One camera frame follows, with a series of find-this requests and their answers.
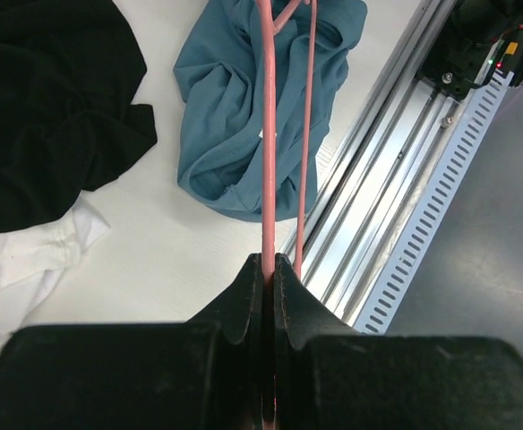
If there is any pink hanger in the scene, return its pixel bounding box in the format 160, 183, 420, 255
257, 1, 318, 429

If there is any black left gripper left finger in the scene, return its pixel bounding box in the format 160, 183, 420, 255
0, 254, 263, 429

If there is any perforated cable duct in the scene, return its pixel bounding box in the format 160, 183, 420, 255
354, 69, 514, 335

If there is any black tank top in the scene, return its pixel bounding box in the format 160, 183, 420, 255
0, 1, 157, 233

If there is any blue tank top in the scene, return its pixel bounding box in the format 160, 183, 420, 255
174, 0, 367, 222

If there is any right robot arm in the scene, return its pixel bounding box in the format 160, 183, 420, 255
417, 1, 523, 101

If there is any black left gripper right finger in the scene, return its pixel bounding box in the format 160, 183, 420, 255
273, 255, 523, 429

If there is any white printed tank top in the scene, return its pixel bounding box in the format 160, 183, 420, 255
0, 198, 110, 348

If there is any aluminium rail base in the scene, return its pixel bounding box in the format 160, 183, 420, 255
301, 1, 466, 334

